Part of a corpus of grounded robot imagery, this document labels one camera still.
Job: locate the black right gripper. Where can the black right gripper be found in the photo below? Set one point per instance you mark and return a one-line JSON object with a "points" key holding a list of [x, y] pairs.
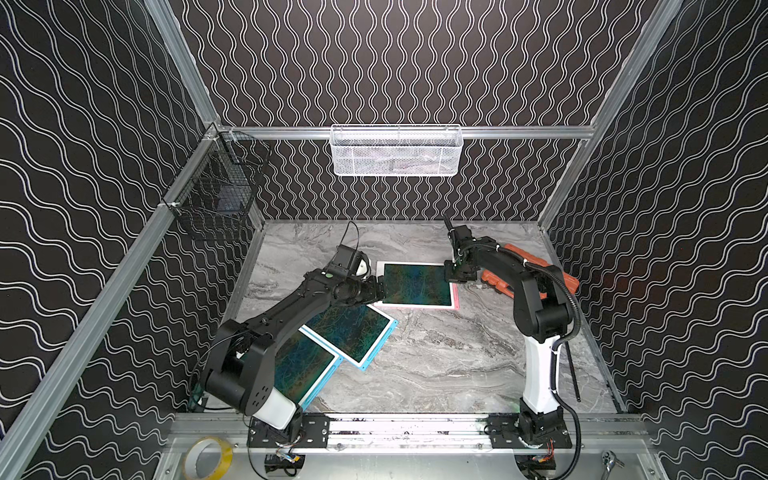
{"points": [[454, 267]]}

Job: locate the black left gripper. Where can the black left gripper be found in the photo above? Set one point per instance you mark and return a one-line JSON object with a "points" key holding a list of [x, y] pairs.
{"points": [[368, 288]]}

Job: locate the blue writing tablet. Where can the blue writing tablet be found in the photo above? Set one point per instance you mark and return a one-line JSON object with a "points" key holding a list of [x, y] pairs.
{"points": [[355, 333], [302, 369]]}

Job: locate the pink framed writing tablet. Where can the pink framed writing tablet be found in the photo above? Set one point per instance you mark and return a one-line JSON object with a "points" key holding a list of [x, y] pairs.
{"points": [[416, 285]]}

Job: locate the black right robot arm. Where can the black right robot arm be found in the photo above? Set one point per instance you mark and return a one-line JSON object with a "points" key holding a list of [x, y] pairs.
{"points": [[544, 311]]}

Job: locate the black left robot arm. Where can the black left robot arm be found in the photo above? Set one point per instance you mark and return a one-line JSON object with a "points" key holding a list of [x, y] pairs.
{"points": [[240, 366]]}

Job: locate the black hex key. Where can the black hex key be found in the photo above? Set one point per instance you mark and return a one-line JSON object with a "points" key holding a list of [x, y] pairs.
{"points": [[574, 379]]}

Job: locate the yellow tape roll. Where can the yellow tape roll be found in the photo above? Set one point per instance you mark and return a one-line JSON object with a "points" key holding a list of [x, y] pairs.
{"points": [[210, 458]]}

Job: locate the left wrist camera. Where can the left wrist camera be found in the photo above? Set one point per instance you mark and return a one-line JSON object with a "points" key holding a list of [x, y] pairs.
{"points": [[349, 262]]}

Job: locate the white wire mesh basket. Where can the white wire mesh basket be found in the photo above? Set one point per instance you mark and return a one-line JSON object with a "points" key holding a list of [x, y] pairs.
{"points": [[406, 150]]}

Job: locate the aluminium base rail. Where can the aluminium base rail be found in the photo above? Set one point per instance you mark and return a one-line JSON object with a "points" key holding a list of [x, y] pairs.
{"points": [[444, 433]]}

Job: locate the black wire basket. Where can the black wire basket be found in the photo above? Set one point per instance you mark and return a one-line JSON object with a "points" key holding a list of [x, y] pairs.
{"points": [[219, 203]]}

